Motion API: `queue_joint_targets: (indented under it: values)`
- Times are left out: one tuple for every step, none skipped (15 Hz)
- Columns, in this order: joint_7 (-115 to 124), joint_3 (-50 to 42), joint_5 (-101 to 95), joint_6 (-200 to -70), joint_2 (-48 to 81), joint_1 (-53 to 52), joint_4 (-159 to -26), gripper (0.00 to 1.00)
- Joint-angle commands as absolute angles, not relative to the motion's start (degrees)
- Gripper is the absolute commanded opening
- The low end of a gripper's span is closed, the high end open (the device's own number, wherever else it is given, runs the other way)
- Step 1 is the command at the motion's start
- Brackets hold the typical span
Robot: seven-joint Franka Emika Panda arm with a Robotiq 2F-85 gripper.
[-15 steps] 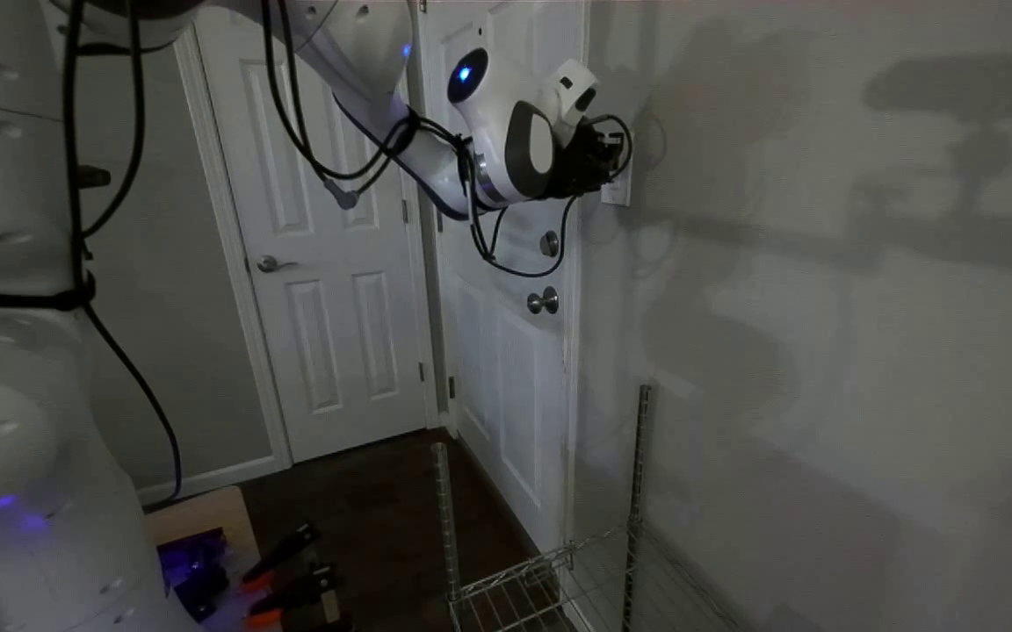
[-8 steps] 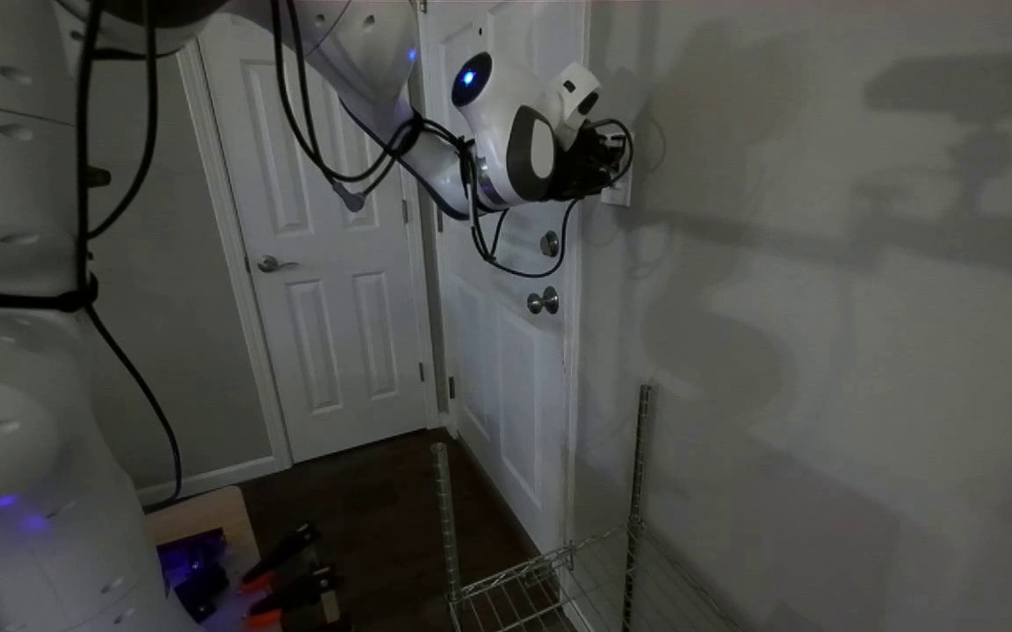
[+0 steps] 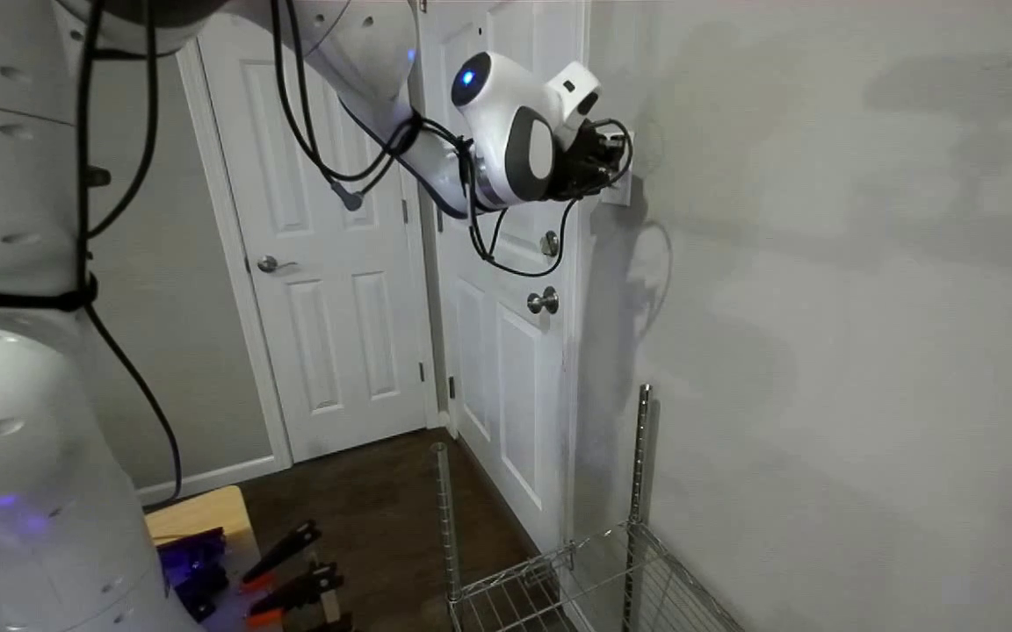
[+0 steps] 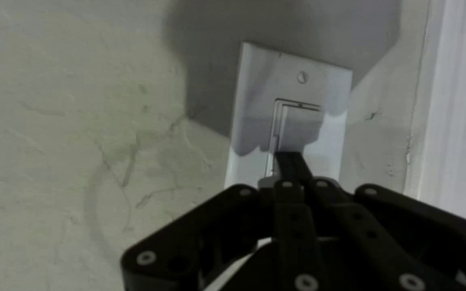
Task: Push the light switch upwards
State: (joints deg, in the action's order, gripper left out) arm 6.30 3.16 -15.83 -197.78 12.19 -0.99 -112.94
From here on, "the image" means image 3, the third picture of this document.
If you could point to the black orange clamp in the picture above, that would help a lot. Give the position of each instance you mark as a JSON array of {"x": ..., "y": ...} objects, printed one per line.
[
  {"x": 300, "y": 589},
  {"x": 282, "y": 549}
]

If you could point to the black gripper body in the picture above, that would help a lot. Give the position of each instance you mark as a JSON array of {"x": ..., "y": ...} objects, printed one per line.
[{"x": 593, "y": 160}]

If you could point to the silver round door knob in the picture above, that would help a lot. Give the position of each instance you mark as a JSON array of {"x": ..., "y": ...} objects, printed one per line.
[{"x": 541, "y": 300}]

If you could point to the white interior door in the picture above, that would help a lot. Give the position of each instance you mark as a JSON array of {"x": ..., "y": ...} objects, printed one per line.
[{"x": 343, "y": 340}]

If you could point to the silver deadbolt lock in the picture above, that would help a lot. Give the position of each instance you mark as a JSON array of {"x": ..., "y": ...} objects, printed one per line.
[{"x": 550, "y": 245}]

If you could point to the white panelled entry door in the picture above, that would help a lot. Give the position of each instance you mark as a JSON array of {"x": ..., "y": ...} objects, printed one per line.
[{"x": 518, "y": 387}]

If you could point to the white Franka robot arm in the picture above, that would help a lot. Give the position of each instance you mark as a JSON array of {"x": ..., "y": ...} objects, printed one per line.
[{"x": 506, "y": 129}]

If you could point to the white wall light switch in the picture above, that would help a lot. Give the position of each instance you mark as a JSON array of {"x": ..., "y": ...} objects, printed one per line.
[{"x": 620, "y": 198}]

